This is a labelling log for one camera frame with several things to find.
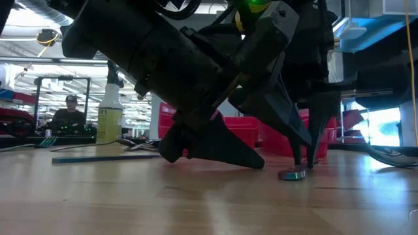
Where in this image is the yellow strap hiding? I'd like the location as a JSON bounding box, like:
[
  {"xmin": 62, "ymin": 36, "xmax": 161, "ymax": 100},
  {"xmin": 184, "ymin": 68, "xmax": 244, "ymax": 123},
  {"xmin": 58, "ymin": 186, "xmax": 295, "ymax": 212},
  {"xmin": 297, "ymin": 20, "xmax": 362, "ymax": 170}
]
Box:
[{"xmin": 234, "ymin": 11, "xmax": 246, "ymax": 33}]

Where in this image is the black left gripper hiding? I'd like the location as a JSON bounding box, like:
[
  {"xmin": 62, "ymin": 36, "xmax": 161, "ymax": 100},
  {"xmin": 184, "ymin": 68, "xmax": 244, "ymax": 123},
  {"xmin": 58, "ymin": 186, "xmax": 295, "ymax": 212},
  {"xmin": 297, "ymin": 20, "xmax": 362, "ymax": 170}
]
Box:
[{"xmin": 174, "ymin": 1, "xmax": 313, "ymax": 147}]

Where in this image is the white ceiling device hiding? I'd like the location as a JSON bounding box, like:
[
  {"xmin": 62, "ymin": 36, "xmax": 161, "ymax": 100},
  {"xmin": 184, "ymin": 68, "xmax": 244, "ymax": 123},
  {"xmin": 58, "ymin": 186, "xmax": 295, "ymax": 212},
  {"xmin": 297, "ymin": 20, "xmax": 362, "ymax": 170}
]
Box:
[{"xmin": 336, "ymin": 25, "xmax": 368, "ymax": 40}]

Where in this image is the red plastic bin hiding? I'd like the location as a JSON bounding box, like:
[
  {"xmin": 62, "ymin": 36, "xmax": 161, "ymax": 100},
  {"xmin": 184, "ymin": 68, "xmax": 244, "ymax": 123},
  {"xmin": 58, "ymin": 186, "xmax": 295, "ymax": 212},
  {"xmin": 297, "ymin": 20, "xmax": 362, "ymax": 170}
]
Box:
[
  {"xmin": 259, "ymin": 108, "xmax": 338, "ymax": 160},
  {"xmin": 158, "ymin": 102, "xmax": 190, "ymax": 157},
  {"xmin": 223, "ymin": 116, "xmax": 261, "ymax": 149}
]

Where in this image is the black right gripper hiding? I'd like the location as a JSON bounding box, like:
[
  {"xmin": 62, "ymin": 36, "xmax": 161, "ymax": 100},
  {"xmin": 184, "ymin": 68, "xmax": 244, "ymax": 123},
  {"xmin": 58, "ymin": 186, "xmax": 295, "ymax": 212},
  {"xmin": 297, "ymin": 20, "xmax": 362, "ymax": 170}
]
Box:
[{"xmin": 285, "ymin": 58, "xmax": 342, "ymax": 169}]

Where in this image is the iridescent fork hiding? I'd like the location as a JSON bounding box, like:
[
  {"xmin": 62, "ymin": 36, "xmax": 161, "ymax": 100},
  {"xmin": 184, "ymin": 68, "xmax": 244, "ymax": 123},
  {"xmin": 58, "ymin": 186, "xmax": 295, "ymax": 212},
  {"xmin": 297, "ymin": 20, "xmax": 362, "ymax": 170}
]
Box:
[{"xmin": 0, "ymin": 135, "xmax": 58, "ymax": 153}]

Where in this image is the iridescent table knife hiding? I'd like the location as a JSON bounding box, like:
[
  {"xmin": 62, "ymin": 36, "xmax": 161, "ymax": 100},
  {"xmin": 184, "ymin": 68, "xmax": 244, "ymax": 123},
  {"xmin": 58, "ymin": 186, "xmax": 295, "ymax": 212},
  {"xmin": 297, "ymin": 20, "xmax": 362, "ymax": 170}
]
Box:
[
  {"xmin": 51, "ymin": 153, "xmax": 161, "ymax": 165},
  {"xmin": 278, "ymin": 164, "xmax": 308, "ymax": 181}
]

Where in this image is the horizontal metal bar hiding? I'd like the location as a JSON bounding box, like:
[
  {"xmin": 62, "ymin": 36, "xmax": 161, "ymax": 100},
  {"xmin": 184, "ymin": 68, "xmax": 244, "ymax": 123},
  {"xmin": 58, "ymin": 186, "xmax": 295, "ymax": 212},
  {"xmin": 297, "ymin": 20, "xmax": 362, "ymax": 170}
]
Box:
[{"xmin": 0, "ymin": 57, "xmax": 109, "ymax": 66}]

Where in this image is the person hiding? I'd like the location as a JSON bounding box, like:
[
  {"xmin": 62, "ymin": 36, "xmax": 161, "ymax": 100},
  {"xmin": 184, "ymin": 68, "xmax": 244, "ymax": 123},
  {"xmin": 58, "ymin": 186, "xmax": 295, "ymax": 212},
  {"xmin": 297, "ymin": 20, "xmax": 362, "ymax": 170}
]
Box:
[{"xmin": 48, "ymin": 94, "xmax": 88, "ymax": 135}]

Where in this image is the black rig frame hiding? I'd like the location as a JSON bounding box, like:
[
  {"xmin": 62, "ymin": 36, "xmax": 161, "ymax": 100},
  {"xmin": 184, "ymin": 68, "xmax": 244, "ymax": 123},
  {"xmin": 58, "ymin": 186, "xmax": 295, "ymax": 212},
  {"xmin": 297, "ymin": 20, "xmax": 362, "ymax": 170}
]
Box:
[{"xmin": 33, "ymin": 76, "xmax": 92, "ymax": 131}]

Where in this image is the yellow hanging cable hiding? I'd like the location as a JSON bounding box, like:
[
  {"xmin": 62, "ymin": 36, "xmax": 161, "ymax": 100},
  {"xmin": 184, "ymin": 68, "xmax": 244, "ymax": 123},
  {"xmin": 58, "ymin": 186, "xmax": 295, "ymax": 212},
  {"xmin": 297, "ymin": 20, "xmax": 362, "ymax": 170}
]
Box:
[{"xmin": 404, "ymin": 0, "xmax": 418, "ymax": 148}]

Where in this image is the yellow spray bottle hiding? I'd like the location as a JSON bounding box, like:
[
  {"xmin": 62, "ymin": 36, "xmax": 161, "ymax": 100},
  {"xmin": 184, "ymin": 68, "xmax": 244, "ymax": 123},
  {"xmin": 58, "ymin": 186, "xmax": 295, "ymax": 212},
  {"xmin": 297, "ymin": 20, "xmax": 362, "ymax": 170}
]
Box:
[{"xmin": 96, "ymin": 60, "xmax": 125, "ymax": 144}]

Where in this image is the dark round ceiling fixture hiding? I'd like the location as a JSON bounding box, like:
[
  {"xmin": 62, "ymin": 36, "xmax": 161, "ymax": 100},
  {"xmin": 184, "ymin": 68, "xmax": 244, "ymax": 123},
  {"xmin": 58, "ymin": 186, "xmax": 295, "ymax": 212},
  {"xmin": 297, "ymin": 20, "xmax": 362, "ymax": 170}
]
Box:
[{"xmin": 35, "ymin": 28, "xmax": 62, "ymax": 47}]

